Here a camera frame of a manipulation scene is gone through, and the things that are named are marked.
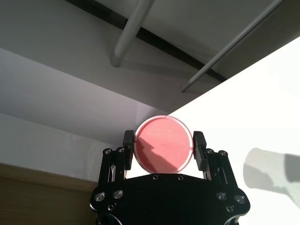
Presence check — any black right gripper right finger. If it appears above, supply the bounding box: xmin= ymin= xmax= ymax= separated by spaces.
xmin=192 ymin=130 xmax=238 ymax=188

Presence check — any pink plastic cup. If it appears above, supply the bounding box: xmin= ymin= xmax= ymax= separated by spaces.
xmin=134 ymin=115 xmax=194 ymax=174

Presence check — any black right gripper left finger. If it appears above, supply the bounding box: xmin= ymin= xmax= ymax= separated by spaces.
xmin=97 ymin=130 xmax=136 ymax=186

